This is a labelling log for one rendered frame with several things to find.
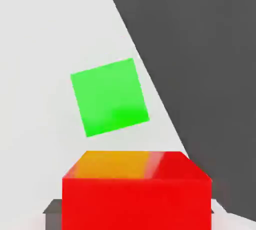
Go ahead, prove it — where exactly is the small red cube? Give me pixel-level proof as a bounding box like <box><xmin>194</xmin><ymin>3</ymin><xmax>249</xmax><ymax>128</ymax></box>
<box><xmin>61</xmin><ymin>150</ymin><xmax>213</xmax><ymax>230</ymax></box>

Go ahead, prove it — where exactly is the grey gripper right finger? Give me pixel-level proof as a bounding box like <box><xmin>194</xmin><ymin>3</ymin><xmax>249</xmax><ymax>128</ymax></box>
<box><xmin>211</xmin><ymin>198</ymin><xmax>256</xmax><ymax>230</ymax></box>

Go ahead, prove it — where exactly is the small green cube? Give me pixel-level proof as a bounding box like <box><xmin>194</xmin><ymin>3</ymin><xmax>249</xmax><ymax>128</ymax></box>
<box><xmin>70</xmin><ymin>57</ymin><xmax>151</xmax><ymax>138</ymax></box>

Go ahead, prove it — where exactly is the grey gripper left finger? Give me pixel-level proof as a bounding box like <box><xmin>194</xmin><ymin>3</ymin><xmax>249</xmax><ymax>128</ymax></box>
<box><xmin>31</xmin><ymin>198</ymin><xmax>63</xmax><ymax>230</ymax></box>

